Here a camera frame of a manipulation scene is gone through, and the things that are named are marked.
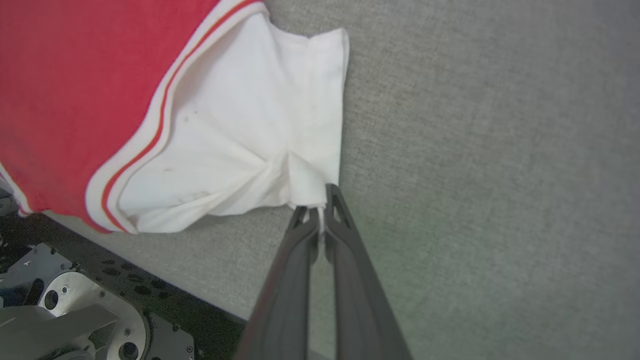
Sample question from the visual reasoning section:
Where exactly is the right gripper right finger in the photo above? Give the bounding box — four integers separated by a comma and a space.
323, 183, 414, 360

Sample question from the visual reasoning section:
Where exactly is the red and white garment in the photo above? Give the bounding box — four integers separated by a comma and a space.
0, 0, 351, 235

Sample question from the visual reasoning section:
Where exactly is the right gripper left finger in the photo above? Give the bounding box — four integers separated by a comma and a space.
234, 205, 321, 360

